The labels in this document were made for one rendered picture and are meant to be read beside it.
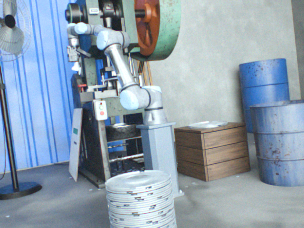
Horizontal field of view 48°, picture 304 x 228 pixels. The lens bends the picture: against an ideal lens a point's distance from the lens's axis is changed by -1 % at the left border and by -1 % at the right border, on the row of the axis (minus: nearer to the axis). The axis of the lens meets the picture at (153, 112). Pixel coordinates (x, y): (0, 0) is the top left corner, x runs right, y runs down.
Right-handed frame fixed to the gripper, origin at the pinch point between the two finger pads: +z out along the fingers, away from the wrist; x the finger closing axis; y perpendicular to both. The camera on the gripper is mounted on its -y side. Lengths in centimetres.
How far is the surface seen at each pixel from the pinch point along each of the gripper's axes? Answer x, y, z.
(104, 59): -19.7, -25.5, -10.6
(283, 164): 99, -90, 71
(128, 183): 111, 10, 58
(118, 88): -4.9, -29.3, 14.3
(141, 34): -41, -69, -34
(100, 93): -7.8, -15.7, 16.7
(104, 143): 7, -9, 53
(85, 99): 3.2, -0.9, 19.5
